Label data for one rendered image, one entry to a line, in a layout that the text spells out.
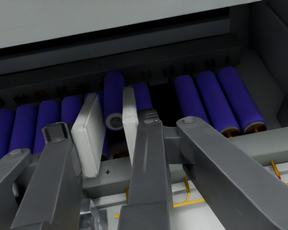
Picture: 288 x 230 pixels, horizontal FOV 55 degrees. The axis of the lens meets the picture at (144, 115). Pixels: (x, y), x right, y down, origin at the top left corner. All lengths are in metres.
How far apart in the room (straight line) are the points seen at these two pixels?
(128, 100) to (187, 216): 0.09
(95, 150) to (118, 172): 0.04
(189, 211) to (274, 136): 0.08
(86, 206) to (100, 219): 0.02
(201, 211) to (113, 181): 0.06
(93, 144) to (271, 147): 0.12
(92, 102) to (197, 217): 0.10
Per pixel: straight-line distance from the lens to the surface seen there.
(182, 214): 0.20
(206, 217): 0.20
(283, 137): 0.21
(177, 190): 0.20
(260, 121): 0.23
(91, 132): 0.15
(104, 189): 0.20
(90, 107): 0.17
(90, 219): 0.18
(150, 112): 0.16
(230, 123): 0.22
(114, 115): 0.20
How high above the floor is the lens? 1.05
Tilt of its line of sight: 31 degrees down
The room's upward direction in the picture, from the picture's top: 10 degrees counter-clockwise
